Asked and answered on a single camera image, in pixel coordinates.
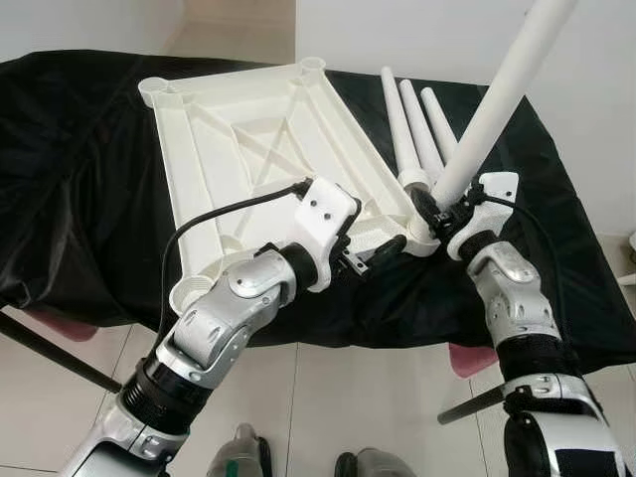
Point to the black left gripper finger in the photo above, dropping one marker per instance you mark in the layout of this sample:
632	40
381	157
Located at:
354	223
386	250

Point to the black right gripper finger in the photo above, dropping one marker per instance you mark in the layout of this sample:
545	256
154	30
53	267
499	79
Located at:
424	210

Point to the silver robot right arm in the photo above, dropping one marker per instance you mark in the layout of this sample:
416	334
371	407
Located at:
517	298

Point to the pink cloth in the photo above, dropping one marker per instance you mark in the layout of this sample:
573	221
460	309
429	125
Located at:
60	323
475	360

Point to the grey robot left foot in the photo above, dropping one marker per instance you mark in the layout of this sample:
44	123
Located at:
237	455

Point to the black tablecloth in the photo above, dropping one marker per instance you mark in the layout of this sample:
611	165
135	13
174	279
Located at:
79	179

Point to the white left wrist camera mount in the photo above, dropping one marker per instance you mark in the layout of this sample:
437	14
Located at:
328	209

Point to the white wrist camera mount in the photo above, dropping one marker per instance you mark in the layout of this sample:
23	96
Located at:
328	209
492	194

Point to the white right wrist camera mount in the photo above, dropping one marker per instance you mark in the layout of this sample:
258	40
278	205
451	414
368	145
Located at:
492	194

